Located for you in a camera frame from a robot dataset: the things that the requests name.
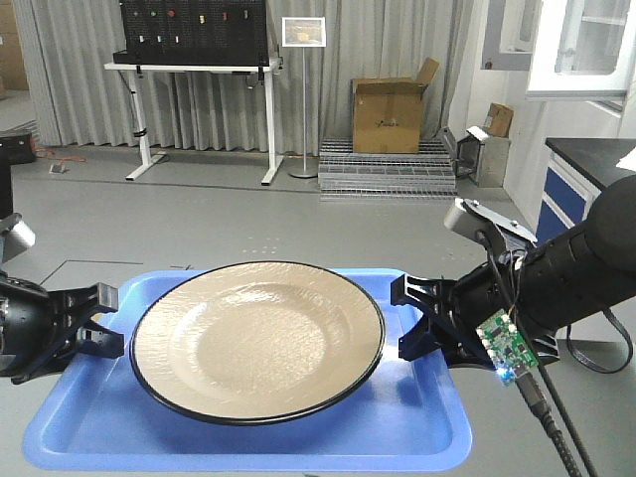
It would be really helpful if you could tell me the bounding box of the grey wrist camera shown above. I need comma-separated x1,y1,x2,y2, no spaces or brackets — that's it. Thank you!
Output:
1,213,36,263
443,197,538,244

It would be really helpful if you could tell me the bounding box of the beige plate black rim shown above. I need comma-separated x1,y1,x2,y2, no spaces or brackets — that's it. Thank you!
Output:
129,261,387,425

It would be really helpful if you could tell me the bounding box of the stack of metal grates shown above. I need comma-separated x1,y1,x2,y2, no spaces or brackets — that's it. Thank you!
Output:
318,138,457,203

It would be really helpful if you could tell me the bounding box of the grey curtain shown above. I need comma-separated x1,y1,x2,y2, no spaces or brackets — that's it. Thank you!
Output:
13,1,481,152

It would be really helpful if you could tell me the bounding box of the blue plastic tray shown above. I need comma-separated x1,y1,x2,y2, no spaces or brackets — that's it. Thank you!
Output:
23,268,472,473

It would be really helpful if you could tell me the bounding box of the blue white lab counter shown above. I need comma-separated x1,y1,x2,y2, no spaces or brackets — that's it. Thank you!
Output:
536,137,635,244

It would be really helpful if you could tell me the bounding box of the large open cardboard box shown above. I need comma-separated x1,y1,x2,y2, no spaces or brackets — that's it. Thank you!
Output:
352,58,439,154

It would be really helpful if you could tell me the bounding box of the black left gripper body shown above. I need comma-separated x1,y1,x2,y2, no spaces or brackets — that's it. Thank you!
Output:
1,274,94,385

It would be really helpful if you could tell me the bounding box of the small cardboard box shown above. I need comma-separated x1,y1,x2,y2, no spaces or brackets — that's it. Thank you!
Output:
484,103,514,137

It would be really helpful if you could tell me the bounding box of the sign on pole stand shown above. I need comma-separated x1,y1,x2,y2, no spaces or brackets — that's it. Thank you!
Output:
281,16,327,180

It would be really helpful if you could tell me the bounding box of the white standing desk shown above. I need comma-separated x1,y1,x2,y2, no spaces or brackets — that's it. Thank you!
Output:
103,57,282,186

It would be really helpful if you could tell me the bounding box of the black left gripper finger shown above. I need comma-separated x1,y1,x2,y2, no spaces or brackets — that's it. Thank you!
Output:
76,320,124,358
61,282,119,313

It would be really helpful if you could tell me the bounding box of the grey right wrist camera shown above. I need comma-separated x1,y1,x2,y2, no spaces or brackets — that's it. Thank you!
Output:
443,197,538,244

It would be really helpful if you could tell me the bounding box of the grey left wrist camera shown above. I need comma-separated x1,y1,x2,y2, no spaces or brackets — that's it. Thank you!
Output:
1,213,36,263

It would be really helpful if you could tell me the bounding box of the black pegboard panel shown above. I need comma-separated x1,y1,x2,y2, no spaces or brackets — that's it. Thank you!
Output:
113,1,269,68

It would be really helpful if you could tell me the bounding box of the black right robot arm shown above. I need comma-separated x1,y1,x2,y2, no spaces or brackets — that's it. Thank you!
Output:
391,176,635,366

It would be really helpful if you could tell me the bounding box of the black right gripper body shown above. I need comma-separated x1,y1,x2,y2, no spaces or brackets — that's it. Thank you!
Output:
426,260,559,369

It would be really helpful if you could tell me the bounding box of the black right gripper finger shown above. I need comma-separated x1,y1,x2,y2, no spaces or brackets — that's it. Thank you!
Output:
398,317,443,361
391,274,447,308

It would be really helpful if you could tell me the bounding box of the green circuit board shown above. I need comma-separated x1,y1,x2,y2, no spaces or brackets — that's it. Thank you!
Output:
476,309,539,386

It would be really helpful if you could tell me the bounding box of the grey metal enclosure box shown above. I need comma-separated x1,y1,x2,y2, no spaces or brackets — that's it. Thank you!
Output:
437,126,511,188

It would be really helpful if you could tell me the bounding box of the white glass door cabinet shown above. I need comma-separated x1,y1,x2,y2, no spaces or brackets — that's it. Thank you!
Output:
480,1,635,117

